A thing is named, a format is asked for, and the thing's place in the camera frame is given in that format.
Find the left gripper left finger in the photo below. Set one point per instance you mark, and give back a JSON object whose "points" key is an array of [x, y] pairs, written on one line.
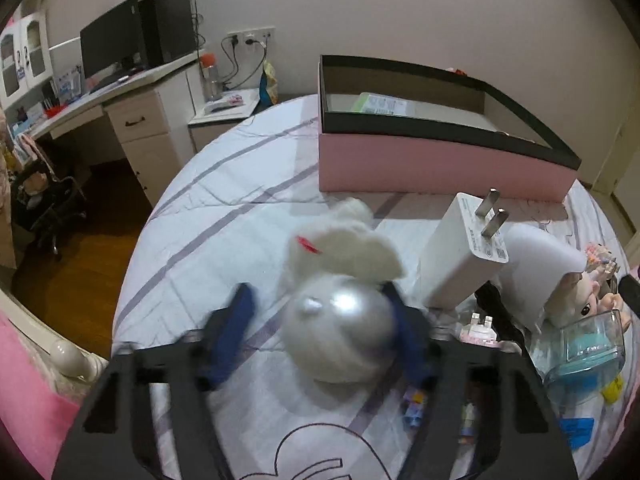
{"points": [[113, 434]]}

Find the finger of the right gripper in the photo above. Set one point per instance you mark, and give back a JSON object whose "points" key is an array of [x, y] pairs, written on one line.
{"points": [[629, 289]]}

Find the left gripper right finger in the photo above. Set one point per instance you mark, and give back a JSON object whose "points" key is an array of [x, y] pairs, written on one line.
{"points": [[518, 436]]}

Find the pink doll figure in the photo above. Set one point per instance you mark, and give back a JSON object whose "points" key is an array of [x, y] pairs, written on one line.
{"points": [[583, 294]]}

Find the white mini hair dryer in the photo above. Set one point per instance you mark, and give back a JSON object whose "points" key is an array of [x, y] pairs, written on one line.
{"points": [[537, 263]]}

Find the white power adapter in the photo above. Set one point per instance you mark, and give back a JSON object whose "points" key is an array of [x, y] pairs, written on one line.
{"points": [[465, 251]]}

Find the white fluffy ball toy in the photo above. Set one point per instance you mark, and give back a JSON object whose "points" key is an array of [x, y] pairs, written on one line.
{"points": [[337, 325]]}

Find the clear plastic card box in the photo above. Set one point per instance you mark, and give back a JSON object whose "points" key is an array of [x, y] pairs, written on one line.
{"points": [[378, 104]]}

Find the yellow highlighter pen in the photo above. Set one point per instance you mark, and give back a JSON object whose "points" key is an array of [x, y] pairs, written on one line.
{"points": [[611, 392]]}

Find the black hair clip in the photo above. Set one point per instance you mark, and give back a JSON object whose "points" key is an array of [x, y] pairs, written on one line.
{"points": [[489, 300]]}

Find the pink block donut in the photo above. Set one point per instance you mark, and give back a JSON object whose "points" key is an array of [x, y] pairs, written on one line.
{"points": [[413, 407]]}

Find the blue highlighter pen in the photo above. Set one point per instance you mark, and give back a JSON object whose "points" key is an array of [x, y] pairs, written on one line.
{"points": [[578, 431]]}

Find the pink bed quilt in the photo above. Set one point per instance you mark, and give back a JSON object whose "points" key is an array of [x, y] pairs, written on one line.
{"points": [[36, 417]]}

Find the striped white table cover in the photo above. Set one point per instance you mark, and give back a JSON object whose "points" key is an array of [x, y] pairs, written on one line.
{"points": [[227, 218]]}

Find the pink black storage box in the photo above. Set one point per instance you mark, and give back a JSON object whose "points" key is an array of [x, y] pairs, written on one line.
{"points": [[523, 159]]}

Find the white computer desk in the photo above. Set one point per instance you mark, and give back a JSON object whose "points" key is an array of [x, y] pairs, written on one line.
{"points": [[149, 114]]}

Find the white bedside drawer unit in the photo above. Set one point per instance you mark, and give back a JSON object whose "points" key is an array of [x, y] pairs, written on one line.
{"points": [[217, 117]]}

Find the red-capped water bottle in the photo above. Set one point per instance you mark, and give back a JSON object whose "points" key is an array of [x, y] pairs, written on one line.
{"points": [[210, 77]]}

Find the yellow blue snack bag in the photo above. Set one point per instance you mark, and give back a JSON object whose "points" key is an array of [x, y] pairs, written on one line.
{"points": [[268, 85]]}

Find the white glass-door cabinet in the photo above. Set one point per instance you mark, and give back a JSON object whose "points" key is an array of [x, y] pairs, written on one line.
{"points": [[25, 57]]}

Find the black computer monitor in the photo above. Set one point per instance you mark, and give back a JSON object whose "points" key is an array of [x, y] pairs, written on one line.
{"points": [[112, 38]]}

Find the white wall power strip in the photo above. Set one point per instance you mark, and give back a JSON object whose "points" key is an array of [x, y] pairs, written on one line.
{"points": [[259, 35]]}

